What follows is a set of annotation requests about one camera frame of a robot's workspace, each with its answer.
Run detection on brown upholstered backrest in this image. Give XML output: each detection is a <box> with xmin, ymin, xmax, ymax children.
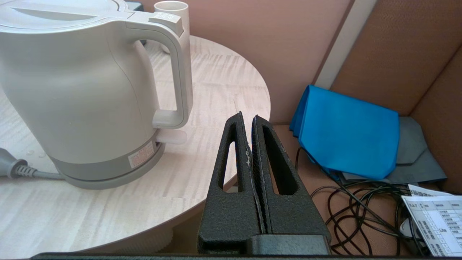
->
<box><xmin>330</xmin><ymin>0</ymin><xmax>462</xmax><ymax>195</ymax></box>

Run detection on tangled thin black cable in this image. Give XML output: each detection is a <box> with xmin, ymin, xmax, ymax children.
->
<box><xmin>295</xmin><ymin>147</ymin><xmax>430</xmax><ymax>257</ymax></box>

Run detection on white container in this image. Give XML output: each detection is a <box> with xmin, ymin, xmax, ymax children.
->
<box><xmin>154</xmin><ymin>1</ymin><xmax>190</xmax><ymax>55</ymax></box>

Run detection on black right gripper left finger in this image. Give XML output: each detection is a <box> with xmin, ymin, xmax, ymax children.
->
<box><xmin>198</xmin><ymin>112</ymin><xmax>262</xmax><ymax>253</ymax></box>

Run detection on blue-grey tissue box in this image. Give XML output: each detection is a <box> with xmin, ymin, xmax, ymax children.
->
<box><xmin>125</xmin><ymin>1</ymin><xmax>148</xmax><ymax>47</ymax></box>

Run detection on blue folded cloth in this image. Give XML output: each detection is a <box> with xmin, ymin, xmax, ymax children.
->
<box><xmin>289</xmin><ymin>85</ymin><xmax>400</xmax><ymax>180</ymax></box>

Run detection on grey kettle power cord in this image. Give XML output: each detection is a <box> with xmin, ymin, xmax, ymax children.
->
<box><xmin>0</xmin><ymin>147</ymin><xmax>65</xmax><ymax>180</ymax></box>

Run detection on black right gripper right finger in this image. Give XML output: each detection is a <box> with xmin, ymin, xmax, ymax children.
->
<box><xmin>252</xmin><ymin>115</ymin><xmax>331</xmax><ymax>235</ymax></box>

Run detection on grey folded cloth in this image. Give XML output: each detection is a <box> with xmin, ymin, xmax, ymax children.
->
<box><xmin>343</xmin><ymin>116</ymin><xmax>447</xmax><ymax>185</ymax></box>

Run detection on grey round kettle base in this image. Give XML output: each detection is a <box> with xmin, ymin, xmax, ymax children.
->
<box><xmin>61</xmin><ymin>144</ymin><xmax>166</xmax><ymax>190</ymax></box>

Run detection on white electric kettle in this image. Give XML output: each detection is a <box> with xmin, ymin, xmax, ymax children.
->
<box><xmin>0</xmin><ymin>0</ymin><xmax>193</xmax><ymax>181</ymax></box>

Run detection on printed paper sheet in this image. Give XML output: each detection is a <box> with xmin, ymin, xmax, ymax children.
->
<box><xmin>401</xmin><ymin>184</ymin><xmax>462</xmax><ymax>257</ymax></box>

